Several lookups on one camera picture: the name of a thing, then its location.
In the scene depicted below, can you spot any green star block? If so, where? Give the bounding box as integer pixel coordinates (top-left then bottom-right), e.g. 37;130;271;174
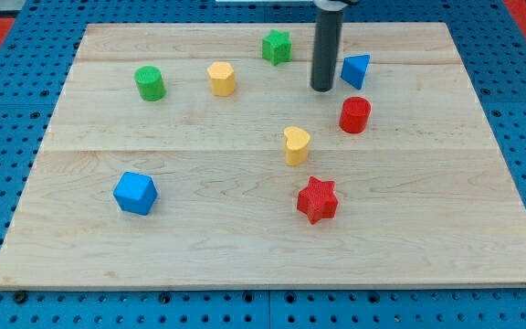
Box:
262;29;292;66

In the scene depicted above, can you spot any blue triangle block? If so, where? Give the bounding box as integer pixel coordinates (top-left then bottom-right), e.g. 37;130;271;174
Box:
341;55;371;90

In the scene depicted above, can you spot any yellow hexagon block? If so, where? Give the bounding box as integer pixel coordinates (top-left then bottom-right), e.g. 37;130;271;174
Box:
207;61;236;97

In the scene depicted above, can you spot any green cylinder block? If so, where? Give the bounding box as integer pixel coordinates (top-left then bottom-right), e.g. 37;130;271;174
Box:
134;66;166;101

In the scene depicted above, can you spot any light wooden board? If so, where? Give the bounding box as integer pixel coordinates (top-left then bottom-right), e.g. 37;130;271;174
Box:
0;23;526;292

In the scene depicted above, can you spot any red cylinder block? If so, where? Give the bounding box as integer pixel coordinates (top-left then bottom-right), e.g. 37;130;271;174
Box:
339;97;372;133

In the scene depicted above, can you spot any red star block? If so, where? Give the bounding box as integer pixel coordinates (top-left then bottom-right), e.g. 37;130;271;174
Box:
297;176;339;225

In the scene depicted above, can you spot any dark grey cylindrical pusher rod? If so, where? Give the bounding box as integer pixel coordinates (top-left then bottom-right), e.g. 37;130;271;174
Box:
310;5;346;92

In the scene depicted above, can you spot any silver rod mount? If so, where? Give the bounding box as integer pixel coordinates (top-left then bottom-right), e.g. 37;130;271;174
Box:
313;0;360;11

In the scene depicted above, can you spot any blue cube block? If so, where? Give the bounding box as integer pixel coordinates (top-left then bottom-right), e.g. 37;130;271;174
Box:
113;172;157;216

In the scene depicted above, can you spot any yellow heart block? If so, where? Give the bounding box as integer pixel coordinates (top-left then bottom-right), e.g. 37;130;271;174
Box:
283;126;310;166

